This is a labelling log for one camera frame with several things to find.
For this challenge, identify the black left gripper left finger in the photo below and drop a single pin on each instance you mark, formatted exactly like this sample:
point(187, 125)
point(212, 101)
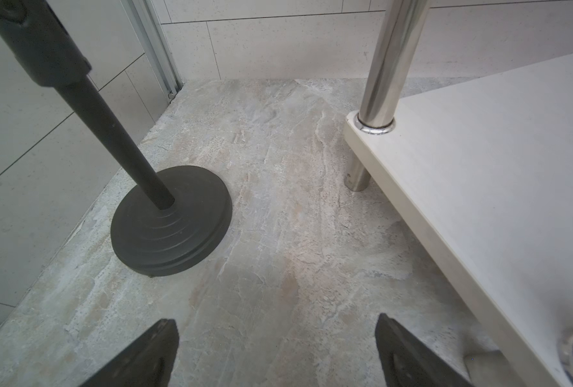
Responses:
point(148, 361)

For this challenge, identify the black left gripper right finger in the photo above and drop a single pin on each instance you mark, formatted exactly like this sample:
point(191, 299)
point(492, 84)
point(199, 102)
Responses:
point(406, 361)

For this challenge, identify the black microphone stand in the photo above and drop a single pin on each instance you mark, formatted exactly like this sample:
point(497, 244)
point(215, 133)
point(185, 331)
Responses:
point(172, 219)

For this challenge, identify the white two-tier shelf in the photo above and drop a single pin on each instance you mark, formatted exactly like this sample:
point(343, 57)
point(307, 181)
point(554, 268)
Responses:
point(482, 173)

